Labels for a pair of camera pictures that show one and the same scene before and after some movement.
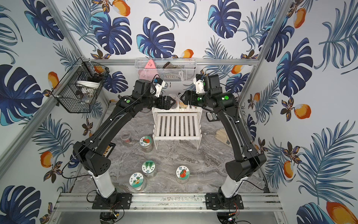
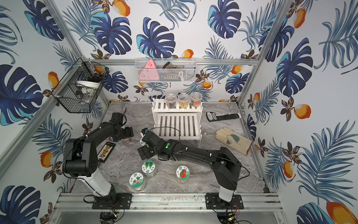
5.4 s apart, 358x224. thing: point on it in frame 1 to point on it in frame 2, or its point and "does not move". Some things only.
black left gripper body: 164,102 to 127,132
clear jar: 181,105 does not move
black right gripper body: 197,100 to 148,152
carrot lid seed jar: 137,181 does not move
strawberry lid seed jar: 182,174 does not move
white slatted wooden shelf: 177,124 does not move
